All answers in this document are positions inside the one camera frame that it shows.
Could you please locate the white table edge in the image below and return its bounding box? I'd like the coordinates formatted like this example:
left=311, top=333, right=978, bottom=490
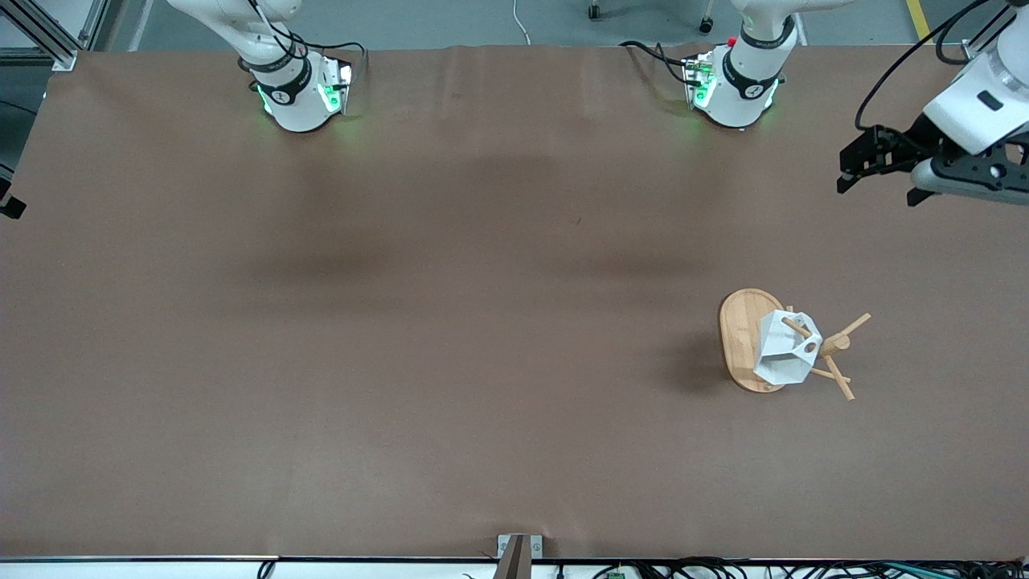
left=0, top=558, right=1029, bottom=579

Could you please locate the black left base cable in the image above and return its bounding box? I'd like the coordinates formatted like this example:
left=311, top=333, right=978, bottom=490
left=618, top=39, right=697, bottom=86

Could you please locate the aluminium frame profile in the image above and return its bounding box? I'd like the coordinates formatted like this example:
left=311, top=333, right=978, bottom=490
left=0, top=0, right=110, bottom=72
left=961, top=0, right=1015, bottom=64

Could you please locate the black base cable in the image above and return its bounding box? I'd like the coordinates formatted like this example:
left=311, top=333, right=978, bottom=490
left=316, top=40, right=369, bottom=83
left=618, top=39, right=697, bottom=86

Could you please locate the dark camera pole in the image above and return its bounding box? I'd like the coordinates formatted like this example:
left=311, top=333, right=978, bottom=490
left=493, top=536, right=532, bottom=579

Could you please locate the black right base cable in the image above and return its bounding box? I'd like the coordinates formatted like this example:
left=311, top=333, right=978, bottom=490
left=316, top=40, right=369, bottom=83

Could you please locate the grey metal mount bracket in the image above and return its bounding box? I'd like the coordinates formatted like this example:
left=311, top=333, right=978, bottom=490
left=497, top=534, right=544, bottom=561

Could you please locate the white faceted cup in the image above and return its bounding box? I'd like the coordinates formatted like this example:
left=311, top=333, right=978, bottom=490
left=752, top=309, right=824, bottom=386

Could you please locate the brown table cover sheet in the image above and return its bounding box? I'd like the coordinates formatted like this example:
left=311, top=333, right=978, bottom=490
left=0, top=44, right=1029, bottom=561

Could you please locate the wooden cup rack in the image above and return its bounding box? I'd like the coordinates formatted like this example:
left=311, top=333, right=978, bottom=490
left=718, top=288, right=873, bottom=401

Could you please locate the black cable bundle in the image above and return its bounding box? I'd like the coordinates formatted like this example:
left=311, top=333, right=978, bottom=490
left=555, top=556, right=1029, bottom=579

